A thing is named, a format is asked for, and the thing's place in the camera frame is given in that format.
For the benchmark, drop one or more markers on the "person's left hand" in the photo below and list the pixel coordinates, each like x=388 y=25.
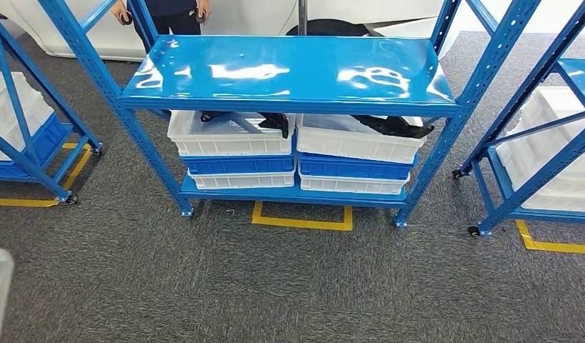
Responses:
x=203 y=10

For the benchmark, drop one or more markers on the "person's right hand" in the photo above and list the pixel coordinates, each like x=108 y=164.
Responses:
x=119 y=13

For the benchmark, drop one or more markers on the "small black handheld device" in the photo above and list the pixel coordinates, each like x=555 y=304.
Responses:
x=200 y=18

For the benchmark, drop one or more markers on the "blue metal shelf rack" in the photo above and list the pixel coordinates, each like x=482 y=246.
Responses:
x=292 y=71
x=17 y=118
x=519 y=109

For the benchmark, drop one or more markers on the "black plastic trim part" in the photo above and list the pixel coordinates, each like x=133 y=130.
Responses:
x=275 y=122
x=396 y=127

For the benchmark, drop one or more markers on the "person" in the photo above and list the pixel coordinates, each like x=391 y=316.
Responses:
x=171 y=16

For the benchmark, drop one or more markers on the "white car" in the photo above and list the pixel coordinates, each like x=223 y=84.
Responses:
x=249 y=14

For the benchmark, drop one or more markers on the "chrome stanchion pole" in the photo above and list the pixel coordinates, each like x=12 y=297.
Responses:
x=302 y=16

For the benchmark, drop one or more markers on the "yellow floor tape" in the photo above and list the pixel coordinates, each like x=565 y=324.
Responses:
x=301 y=222
x=552 y=246
x=22 y=202

